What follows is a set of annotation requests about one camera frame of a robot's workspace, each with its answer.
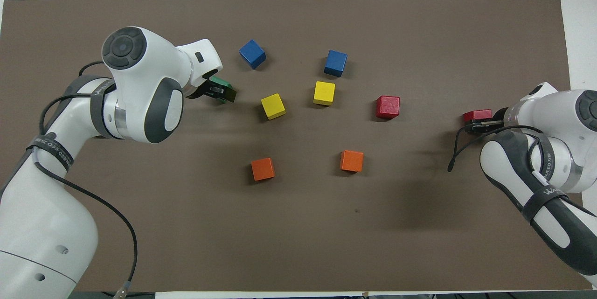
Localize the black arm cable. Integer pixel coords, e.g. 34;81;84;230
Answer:
33;60;139;299
447;123;558;183

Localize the grey velcro cable strap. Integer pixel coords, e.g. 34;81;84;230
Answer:
27;135;74;174
527;132;558;183
521;186;569;223
90;82;117;140

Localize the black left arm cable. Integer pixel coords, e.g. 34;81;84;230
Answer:
33;60;139;299

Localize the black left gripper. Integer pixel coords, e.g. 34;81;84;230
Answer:
186;74;227;102

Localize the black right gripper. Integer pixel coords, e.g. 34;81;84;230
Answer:
465;107;510;135

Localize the blue wooden cube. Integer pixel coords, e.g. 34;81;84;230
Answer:
324;49;348;78
238;39;267;70

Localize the green wooden cube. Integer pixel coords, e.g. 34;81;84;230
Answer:
208;75;237;104

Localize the brown table mat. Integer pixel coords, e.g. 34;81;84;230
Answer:
0;0;590;292

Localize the yellow wooden cube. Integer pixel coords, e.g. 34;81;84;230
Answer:
260;93;286;120
313;81;336;106

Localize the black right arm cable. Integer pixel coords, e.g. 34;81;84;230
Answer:
447;123;558;183

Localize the black floor cable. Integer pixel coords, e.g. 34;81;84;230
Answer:
100;291;155;298

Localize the orange wooden cube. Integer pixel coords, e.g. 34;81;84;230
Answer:
340;150;364;173
251;157;276;181

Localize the red wooden cube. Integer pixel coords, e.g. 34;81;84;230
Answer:
462;109;493;125
375;95;401;119

